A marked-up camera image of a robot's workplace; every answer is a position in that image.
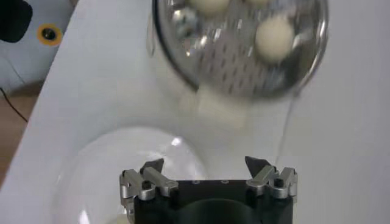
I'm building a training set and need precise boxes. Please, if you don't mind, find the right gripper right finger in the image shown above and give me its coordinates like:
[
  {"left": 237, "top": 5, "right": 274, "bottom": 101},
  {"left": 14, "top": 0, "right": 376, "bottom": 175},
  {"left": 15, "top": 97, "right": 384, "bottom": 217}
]
[{"left": 245, "top": 156, "right": 299, "bottom": 203}]

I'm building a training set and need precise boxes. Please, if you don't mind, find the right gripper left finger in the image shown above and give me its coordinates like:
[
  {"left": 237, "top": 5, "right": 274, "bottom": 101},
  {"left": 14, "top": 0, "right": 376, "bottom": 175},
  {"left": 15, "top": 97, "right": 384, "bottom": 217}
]
[{"left": 119, "top": 158, "right": 180, "bottom": 215}]

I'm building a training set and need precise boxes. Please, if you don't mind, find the white steamed baozi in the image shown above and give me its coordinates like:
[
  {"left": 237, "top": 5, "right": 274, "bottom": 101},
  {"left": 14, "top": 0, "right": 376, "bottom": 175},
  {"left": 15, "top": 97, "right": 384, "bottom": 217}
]
[
  {"left": 255, "top": 16, "right": 296, "bottom": 61},
  {"left": 187, "top": 0, "right": 231, "bottom": 16}
]

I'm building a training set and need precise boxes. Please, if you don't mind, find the steel steamer pot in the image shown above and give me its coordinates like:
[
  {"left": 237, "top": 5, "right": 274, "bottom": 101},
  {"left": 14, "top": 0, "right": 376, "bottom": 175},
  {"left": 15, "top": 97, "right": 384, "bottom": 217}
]
[{"left": 146, "top": 18, "right": 254, "bottom": 128}]

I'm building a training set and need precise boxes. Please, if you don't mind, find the white round plate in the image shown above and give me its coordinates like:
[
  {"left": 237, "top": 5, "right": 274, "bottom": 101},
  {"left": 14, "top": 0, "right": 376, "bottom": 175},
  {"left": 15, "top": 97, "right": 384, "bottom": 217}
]
[{"left": 53, "top": 127, "right": 211, "bottom": 224}]

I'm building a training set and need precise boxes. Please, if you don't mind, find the stainless steel steamer basket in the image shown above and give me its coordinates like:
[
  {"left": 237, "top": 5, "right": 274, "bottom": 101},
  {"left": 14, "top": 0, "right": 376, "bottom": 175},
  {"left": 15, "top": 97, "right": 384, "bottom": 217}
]
[{"left": 151, "top": 0, "right": 330, "bottom": 100}]

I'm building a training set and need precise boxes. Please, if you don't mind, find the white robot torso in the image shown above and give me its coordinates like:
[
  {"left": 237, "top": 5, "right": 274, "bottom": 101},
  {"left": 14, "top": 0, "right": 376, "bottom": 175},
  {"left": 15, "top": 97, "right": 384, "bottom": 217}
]
[{"left": 0, "top": 0, "right": 77, "bottom": 92}]

